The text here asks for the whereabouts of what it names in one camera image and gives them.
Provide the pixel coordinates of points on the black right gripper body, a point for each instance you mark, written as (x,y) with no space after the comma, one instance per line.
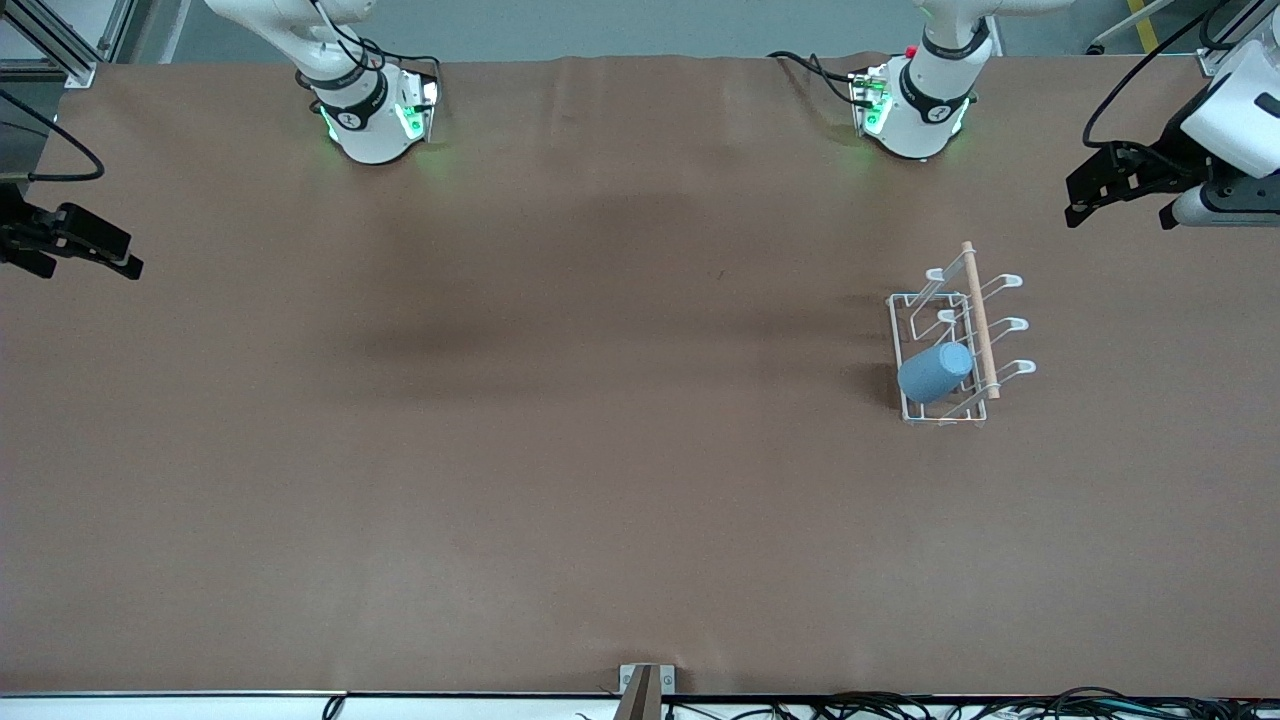
(14,234)

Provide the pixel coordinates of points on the blue cup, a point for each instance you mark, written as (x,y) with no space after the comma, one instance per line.
(932,374)

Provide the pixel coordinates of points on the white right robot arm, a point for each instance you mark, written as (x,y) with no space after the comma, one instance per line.
(370,130)

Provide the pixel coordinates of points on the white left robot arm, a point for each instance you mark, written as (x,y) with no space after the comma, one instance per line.
(915,110)

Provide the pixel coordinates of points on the aluminium frame post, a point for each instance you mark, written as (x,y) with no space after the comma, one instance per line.
(75,72)
(1225,55)

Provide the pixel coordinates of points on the grey metal bracket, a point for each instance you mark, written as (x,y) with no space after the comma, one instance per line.
(648,690)

